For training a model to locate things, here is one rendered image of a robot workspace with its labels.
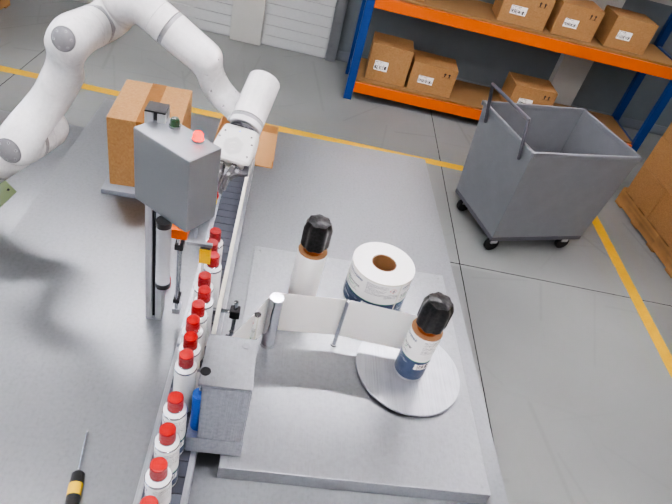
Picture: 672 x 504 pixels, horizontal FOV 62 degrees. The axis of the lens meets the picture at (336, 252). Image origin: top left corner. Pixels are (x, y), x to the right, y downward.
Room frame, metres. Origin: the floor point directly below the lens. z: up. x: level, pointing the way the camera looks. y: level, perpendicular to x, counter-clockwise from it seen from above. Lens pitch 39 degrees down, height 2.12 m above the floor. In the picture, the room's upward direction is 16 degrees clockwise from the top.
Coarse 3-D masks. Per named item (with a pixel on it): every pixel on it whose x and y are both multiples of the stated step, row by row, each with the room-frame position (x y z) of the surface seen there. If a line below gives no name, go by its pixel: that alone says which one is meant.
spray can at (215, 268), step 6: (216, 252) 1.13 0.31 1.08; (216, 258) 1.11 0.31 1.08; (204, 264) 1.11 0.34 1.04; (210, 264) 1.10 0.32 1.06; (216, 264) 1.11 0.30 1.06; (204, 270) 1.10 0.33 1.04; (210, 270) 1.09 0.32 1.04; (216, 270) 1.10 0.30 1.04; (216, 276) 1.10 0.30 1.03; (216, 282) 1.10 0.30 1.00; (216, 288) 1.10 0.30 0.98; (216, 294) 1.10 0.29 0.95; (216, 300) 1.11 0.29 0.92; (216, 306) 1.11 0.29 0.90
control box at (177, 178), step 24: (168, 120) 1.08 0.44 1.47; (144, 144) 1.00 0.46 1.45; (168, 144) 0.98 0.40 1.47; (192, 144) 1.01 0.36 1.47; (144, 168) 1.00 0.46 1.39; (168, 168) 0.97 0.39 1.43; (192, 168) 0.95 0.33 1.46; (216, 168) 1.02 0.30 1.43; (144, 192) 1.00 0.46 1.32; (168, 192) 0.97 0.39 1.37; (192, 192) 0.95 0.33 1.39; (216, 192) 1.02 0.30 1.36; (168, 216) 0.97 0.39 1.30; (192, 216) 0.96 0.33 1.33
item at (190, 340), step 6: (186, 336) 0.82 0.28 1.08; (192, 336) 0.83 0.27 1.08; (186, 342) 0.81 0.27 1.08; (192, 342) 0.82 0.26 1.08; (180, 348) 0.82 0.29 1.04; (192, 348) 0.82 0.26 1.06; (198, 348) 0.83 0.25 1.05; (198, 354) 0.82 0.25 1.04; (198, 360) 0.82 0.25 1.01; (198, 366) 0.83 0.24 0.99
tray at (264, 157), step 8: (224, 120) 2.25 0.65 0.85; (264, 128) 2.28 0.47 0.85; (272, 128) 2.29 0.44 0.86; (216, 136) 2.08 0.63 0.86; (264, 136) 2.24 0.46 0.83; (272, 136) 2.26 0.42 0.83; (264, 144) 2.17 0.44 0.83; (272, 144) 2.19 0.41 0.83; (256, 152) 2.09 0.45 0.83; (264, 152) 2.10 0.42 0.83; (272, 152) 2.12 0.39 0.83; (256, 160) 2.02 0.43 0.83; (264, 160) 2.04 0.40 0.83; (272, 160) 2.06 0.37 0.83
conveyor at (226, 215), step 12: (240, 180) 1.78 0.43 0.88; (228, 192) 1.69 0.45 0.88; (240, 192) 1.71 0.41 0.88; (228, 204) 1.62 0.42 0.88; (216, 216) 1.53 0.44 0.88; (228, 216) 1.55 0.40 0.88; (228, 228) 1.48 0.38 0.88; (228, 240) 1.42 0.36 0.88; (228, 252) 1.37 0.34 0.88; (180, 456) 0.65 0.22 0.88; (180, 468) 0.62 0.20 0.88; (180, 480) 0.60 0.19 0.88; (144, 492) 0.55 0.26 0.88; (180, 492) 0.57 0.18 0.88
